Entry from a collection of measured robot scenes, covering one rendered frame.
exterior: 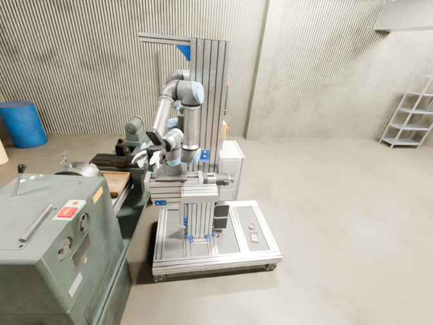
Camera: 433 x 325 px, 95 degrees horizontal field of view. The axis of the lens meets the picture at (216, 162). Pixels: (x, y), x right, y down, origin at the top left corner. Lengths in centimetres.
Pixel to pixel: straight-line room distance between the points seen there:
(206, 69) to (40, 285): 136
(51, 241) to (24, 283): 19
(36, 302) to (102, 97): 429
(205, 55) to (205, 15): 335
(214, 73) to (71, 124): 453
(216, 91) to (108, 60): 369
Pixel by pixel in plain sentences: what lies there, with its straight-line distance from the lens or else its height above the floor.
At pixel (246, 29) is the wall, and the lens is 489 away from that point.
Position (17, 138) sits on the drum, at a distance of 525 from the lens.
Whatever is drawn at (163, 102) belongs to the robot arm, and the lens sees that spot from 122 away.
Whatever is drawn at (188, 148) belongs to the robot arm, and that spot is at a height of 140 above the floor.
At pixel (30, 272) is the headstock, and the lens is 112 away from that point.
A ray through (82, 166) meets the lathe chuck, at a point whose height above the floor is 123.
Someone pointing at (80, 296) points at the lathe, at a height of 82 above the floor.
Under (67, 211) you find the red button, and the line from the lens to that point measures 119.
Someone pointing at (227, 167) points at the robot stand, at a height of 114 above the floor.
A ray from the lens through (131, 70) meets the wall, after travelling 484.
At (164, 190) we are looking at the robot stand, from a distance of 155.
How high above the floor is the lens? 199
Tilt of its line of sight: 30 degrees down
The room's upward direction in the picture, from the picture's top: 6 degrees clockwise
